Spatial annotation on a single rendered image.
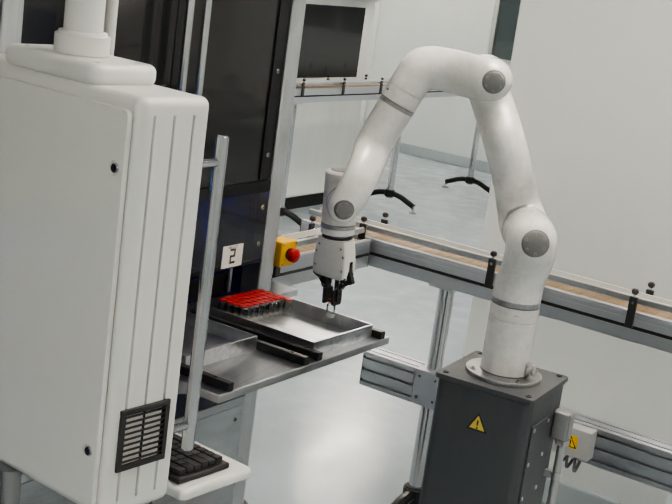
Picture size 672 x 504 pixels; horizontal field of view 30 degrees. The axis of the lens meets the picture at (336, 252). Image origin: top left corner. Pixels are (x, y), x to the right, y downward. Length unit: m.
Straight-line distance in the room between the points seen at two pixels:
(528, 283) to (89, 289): 1.23
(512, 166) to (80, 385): 1.23
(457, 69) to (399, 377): 1.49
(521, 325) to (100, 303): 1.24
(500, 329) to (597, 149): 1.41
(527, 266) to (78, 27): 1.26
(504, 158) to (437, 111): 9.11
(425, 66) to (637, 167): 1.52
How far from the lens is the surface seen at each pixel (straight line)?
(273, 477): 4.50
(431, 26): 12.12
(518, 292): 3.04
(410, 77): 2.94
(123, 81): 2.19
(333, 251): 3.02
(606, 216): 4.37
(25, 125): 2.28
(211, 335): 3.06
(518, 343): 3.08
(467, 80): 2.90
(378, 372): 4.19
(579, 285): 3.79
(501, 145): 2.97
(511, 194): 3.05
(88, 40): 2.24
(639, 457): 3.83
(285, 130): 3.34
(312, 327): 3.22
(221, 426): 3.45
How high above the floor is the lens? 1.82
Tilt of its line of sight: 13 degrees down
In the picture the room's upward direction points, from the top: 8 degrees clockwise
